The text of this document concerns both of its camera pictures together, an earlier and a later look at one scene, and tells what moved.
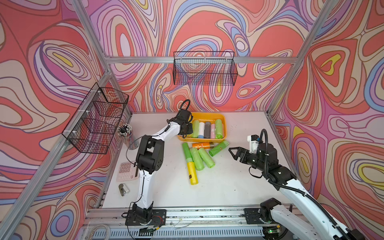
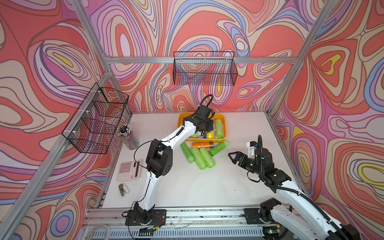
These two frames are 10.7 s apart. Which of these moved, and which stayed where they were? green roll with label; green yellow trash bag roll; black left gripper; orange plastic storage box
Moved: black left gripper; green yellow trash bag roll
Stayed: orange plastic storage box; green roll with label
